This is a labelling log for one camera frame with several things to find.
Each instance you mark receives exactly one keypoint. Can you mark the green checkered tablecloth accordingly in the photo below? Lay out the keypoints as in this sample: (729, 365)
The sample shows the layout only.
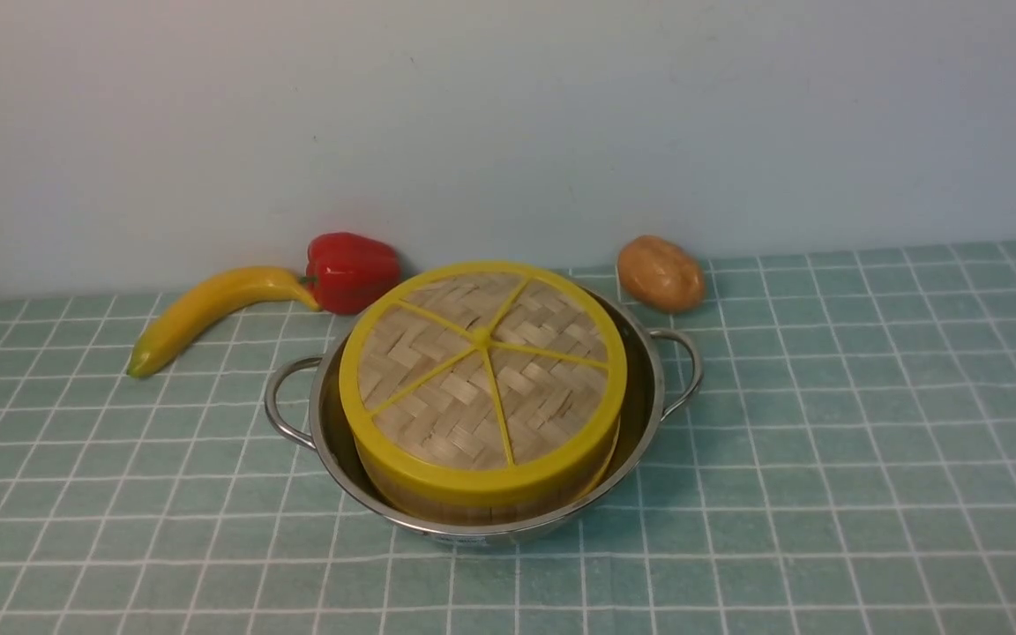
(849, 466)

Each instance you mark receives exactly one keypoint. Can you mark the stainless steel pot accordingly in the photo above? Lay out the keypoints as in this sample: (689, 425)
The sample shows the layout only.
(326, 433)

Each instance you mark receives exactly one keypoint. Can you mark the yellow banana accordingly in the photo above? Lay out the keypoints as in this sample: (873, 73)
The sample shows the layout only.
(215, 298)

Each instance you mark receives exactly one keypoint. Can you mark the bamboo steamer basket yellow rim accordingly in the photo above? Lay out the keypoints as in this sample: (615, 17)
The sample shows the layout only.
(486, 475)

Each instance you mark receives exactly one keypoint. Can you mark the red bell pepper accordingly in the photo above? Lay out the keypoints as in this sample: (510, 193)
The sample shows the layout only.
(348, 272)

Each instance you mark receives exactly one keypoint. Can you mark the yellow woven steamer lid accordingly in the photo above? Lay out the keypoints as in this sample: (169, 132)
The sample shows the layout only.
(483, 341)

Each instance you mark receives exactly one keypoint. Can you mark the brown potato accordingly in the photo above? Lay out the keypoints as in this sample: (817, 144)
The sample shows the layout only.
(661, 275)

